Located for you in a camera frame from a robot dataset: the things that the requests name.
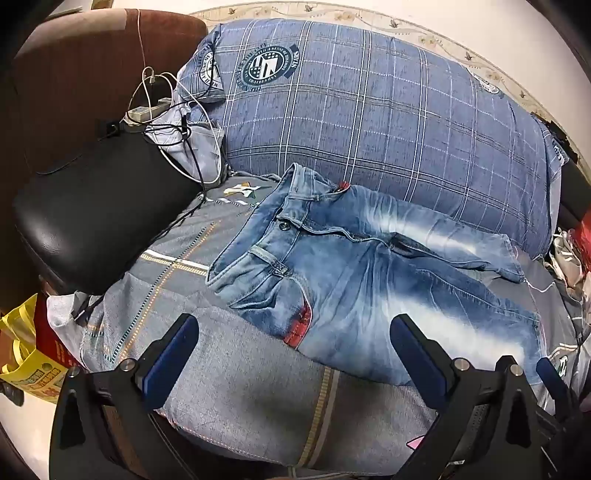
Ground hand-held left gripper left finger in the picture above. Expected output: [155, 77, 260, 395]
[50, 313, 200, 480]

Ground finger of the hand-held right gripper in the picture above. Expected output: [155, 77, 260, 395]
[536, 357, 578, 416]

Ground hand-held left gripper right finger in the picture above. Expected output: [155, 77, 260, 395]
[389, 314, 568, 480]

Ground blue denim pants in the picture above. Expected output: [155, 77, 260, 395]
[206, 162, 543, 386]

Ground grey patterned bed sheet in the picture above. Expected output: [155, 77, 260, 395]
[48, 171, 591, 480]

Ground red and white clutter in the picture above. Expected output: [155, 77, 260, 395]
[545, 226, 591, 301]

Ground yellow plastic bag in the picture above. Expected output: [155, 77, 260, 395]
[0, 293, 70, 407]

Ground grey crumpled cloth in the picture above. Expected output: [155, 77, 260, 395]
[148, 99, 227, 185]

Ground white power strip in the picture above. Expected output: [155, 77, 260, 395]
[122, 99, 171, 125]

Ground brown headboard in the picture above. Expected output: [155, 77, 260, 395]
[11, 8, 208, 176]

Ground black charger cable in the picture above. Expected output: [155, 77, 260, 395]
[143, 99, 206, 195]

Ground thin hanging cord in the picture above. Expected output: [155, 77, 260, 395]
[136, 9, 149, 70]

